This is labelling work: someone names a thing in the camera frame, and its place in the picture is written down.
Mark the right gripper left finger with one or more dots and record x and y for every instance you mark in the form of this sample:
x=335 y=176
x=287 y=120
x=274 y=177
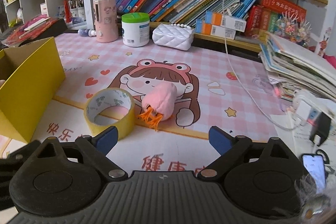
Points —
x=105 y=140

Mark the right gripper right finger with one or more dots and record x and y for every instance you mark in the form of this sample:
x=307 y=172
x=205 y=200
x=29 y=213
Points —
x=221 y=141

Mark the yellow tape roll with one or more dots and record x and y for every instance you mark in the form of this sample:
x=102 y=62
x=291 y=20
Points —
x=110 y=107

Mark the small pink plush toy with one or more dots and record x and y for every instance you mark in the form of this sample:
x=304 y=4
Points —
x=158 y=105

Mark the pink checkered tablecloth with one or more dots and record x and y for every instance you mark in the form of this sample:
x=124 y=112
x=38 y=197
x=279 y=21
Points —
x=91 y=66

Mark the white printed desk mat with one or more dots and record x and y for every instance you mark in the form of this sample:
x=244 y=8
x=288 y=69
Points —
x=146 y=149

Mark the yellow cardboard box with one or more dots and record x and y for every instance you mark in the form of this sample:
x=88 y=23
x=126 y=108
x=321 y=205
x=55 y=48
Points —
x=30 y=76

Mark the smartphone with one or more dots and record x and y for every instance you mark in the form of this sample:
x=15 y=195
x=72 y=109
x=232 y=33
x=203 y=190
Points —
x=314 y=164

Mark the stack of papers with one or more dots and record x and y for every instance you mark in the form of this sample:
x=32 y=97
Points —
x=291 y=68

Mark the spray bottle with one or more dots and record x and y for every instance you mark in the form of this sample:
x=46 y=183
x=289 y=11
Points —
x=86 y=32

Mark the white quilted purse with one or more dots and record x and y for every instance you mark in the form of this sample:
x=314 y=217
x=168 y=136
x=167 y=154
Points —
x=173 y=36

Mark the white jar green lid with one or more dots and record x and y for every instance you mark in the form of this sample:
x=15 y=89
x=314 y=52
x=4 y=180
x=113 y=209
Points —
x=135 y=29

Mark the pink humidifier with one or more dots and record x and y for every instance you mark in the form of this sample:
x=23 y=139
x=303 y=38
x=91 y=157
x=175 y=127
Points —
x=105 y=20

